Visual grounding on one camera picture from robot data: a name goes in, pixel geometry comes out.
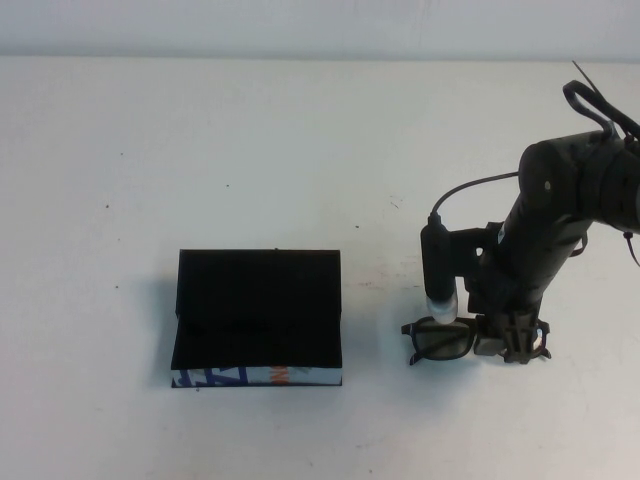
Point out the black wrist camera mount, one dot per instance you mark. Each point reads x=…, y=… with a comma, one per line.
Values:
x=467, y=250

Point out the black printed glasses case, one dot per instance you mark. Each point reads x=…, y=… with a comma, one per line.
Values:
x=250, y=290

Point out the long black zip tie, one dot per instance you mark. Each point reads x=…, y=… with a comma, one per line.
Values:
x=586, y=77

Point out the dark-framed glasses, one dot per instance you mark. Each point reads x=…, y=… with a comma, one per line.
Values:
x=440, y=338

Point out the short black zip tie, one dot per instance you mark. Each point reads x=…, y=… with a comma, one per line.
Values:
x=634, y=245

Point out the black silver-tipped wrist camera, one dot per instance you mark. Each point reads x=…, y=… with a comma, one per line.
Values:
x=435, y=265

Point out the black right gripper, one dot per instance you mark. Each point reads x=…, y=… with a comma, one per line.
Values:
x=520, y=275

